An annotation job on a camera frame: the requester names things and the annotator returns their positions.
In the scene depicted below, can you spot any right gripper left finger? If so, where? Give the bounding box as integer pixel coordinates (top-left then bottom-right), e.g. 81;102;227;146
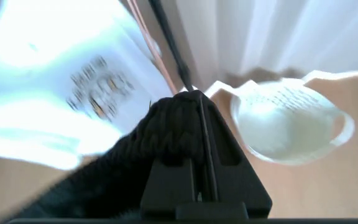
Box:
139;157;199;219

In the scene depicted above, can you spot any black clothes rack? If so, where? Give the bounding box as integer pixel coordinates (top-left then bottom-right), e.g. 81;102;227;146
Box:
147;0;196;93

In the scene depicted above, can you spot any white laundry basket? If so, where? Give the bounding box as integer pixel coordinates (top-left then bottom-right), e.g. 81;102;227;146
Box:
229;70;356;166

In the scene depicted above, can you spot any white printed sleeveless top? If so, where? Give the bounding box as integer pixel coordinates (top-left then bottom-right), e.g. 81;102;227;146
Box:
0;0;174;172

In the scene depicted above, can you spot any black garment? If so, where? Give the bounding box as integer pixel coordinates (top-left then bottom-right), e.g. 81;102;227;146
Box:
7;90;205;220

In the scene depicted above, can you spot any beige curtain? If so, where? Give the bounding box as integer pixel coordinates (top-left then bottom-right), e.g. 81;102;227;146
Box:
116;0;358;91

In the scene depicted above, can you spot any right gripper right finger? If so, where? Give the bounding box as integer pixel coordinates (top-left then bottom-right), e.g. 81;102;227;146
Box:
196;92;273;219

